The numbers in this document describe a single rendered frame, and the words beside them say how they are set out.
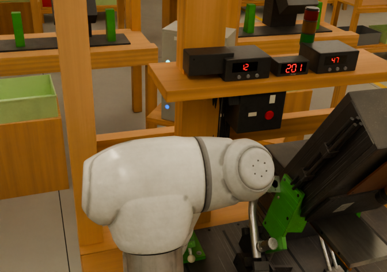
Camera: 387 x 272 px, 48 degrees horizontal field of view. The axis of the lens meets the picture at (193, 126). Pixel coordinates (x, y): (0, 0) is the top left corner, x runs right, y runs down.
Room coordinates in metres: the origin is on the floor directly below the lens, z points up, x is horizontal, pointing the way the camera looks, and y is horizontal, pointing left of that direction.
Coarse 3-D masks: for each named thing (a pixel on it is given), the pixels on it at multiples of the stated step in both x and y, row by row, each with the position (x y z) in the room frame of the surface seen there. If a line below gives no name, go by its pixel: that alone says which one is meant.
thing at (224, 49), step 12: (192, 48) 1.34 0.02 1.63; (204, 48) 1.34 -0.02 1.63; (216, 48) 1.35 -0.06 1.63; (228, 48) 1.35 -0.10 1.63; (192, 60) 1.27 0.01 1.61; (204, 60) 1.29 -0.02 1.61; (216, 60) 1.30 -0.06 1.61; (192, 72) 1.27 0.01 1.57; (204, 72) 1.29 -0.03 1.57; (216, 72) 1.30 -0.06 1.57
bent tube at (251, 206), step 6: (276, 180) 1.18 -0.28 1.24; (276, 186) 1.17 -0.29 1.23; (258, 198) 1.22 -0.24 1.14; (252, 204) 1.21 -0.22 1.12; (252, 210) 1.20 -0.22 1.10; (252, 216) 1.18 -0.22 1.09; (252, 222) 1.17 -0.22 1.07; (252, 228) 1.15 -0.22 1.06; (258, 228) 1.16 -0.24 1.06; (252, 234) 1.14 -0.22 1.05; (258, 234) 1.14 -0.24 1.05; (252, 240) 1.12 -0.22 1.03; (258, 240) 1.12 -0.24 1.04; (252, 246) 1.11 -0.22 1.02; (252, 252) 1.09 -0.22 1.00; (258, 252) 1.09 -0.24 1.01
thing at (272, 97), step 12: (240, 96) 1.29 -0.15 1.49; (252, 96) 1.31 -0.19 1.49; (264, 96) 1.32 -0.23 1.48; (276, 96) 1.34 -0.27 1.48; (228, 108) 1.37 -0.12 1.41; (240, 108) 1.29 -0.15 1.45; (252, 108) 1.31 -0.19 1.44; (264, 108) 1.32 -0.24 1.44; (276, 108) 1.34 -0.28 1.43; (228, 120) 1.37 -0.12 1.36; (240, 120) 1.30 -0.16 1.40; (252, 120) 1.31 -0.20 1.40; (264, 120) 1.33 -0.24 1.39; (276, 120) 1.34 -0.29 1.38; (240, 132) 1.30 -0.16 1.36
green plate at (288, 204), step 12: (288, 180) 1.15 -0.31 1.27; (276, 192) 1.17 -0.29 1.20; (288, 192) 1.13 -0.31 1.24; (300, 192) 1.08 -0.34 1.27; (276, 204) 1.15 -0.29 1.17; (288, 204) 1.10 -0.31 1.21; (300, 204) 1.07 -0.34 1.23; (276, 216) 1.12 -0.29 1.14; (288, 216) 1.08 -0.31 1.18; (276, 228) 1.10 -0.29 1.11; (288, 228) 1.07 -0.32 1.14; (300, 228) 1.10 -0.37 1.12
